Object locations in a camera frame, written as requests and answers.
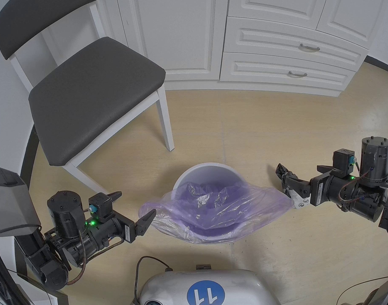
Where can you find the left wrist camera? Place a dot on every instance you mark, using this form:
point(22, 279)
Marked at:
point(100, 206)

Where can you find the crumpled black plastic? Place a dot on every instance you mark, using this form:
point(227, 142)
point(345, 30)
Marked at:
point(281, 170)

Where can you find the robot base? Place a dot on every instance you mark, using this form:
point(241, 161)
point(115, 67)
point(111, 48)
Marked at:
point(244, 284)

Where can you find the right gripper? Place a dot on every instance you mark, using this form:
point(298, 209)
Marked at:
point(335, 189)

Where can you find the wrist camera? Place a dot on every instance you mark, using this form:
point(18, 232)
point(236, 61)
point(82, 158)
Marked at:
point(343, 160)
point(100, 206)

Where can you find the white chair grey cushions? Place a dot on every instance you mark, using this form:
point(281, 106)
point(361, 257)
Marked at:
point(95, 91)

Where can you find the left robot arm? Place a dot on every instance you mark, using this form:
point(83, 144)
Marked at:
point(65, 214)

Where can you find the white trash bin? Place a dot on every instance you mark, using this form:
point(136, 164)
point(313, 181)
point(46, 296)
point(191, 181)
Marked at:
point(210, 173)

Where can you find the white printed wrapper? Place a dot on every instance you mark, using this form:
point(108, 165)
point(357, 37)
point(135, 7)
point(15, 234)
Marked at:
point(300, 203)

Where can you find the white wardrobe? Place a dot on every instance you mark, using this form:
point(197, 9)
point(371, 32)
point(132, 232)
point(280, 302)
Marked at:
point(181, 27)

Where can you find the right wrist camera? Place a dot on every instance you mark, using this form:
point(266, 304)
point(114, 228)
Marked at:
point(343, 160)

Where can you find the purple plastic bag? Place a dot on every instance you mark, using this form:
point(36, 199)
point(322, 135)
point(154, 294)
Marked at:
point(213, 214)

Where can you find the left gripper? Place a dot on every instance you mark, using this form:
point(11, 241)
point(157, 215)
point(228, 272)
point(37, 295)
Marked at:
point(113, 232)

